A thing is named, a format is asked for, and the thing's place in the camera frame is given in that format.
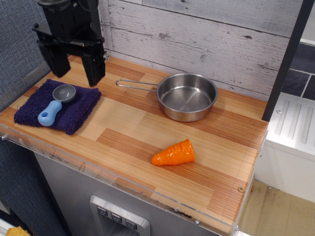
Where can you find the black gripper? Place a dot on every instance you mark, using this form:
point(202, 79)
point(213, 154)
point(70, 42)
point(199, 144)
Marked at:
point(70, 24)

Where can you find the blue and grey spoon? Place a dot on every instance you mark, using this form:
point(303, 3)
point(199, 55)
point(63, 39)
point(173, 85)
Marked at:
point(61, 95)

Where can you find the dark blue towel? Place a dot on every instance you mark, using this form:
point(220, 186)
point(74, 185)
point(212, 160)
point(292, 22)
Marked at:
point(72, 115)

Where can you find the orange plastic carrot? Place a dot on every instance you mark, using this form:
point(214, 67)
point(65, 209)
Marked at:
point(176, 154)

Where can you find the grey toy dispenser panel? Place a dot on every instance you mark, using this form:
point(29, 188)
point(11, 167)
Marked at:
point(113, 220)

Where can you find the clear acrylic table edge guard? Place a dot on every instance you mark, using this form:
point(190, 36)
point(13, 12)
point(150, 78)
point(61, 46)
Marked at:
point(73, 180)

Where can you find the yellow object at corner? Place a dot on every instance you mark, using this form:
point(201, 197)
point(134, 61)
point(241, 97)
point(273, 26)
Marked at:
point(17, 231)

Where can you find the white ribbed appliance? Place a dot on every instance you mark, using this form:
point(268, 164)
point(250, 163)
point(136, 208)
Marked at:
point(287, 158)

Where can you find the steel pan with handle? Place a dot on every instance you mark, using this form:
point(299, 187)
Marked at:
point(183, 97)

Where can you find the black vertical post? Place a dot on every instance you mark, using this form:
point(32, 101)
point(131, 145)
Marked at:
point(294, 41)

